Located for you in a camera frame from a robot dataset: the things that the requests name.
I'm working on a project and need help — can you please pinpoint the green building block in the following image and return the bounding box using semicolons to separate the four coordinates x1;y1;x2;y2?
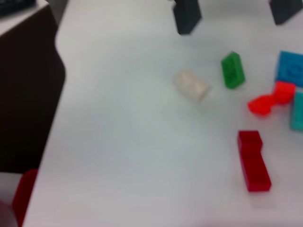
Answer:
221;51;246;90

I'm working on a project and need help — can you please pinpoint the red plastic object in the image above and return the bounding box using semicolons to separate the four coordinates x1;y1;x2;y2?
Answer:
11;168;39;227

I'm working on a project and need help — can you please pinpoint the dark red building block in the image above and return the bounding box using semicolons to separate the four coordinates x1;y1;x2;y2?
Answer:
237;130;272;192

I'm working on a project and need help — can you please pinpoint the teal building block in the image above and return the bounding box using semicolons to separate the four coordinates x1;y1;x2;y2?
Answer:
289;91;303;131

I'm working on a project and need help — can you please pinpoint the dark side desk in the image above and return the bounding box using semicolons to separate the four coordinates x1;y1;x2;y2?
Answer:
0;0;67;174

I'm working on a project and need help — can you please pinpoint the small red building block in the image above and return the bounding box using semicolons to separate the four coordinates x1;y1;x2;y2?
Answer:
247;93;278;117
274;81;296;105

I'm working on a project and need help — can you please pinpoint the blue building block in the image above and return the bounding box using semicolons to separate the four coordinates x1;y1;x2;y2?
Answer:
274;50;303;87

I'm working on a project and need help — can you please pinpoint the translucent white building block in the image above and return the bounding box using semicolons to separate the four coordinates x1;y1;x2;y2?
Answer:
172;69;212;103

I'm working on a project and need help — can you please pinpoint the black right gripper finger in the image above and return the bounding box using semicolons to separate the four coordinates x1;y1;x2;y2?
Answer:
269;0;303;26
173;0;202;35

